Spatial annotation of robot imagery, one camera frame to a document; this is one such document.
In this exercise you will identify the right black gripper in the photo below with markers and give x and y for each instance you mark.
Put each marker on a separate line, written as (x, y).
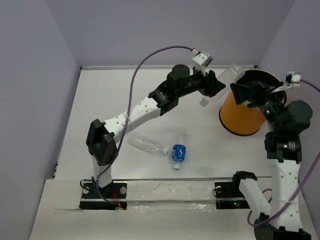
(243, 91)

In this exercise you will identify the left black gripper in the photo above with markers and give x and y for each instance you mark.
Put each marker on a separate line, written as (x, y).
(210, 86)

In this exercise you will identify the clear bottle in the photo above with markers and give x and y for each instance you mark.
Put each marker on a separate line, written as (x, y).
(147, 145)
(230, 75)

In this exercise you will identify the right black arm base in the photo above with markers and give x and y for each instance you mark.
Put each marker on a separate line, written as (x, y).
(227, 197)

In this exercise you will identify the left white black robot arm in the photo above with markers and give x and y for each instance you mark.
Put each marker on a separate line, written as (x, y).
(104, 138)

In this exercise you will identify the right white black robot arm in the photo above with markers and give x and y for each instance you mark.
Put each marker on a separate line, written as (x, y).
(278, 219)

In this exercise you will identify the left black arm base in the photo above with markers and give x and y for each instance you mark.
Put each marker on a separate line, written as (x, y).
(113, 197)

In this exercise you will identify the orange cylindrical bin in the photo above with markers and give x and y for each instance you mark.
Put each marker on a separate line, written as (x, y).
(239, 119)

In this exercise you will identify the blue label plastic bottle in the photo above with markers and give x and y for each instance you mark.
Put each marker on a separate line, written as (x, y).
(179, 148)

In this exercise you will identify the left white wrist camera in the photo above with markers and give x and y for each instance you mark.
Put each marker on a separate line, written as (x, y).
(201, 60)

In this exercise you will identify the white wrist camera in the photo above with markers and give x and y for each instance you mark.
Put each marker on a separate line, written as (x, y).
(201, 60)
(292, 80)

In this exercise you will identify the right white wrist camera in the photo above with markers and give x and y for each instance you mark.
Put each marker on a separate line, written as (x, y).
(292, 80)

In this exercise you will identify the aluminium table rail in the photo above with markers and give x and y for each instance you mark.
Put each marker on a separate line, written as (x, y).
(143, 67)

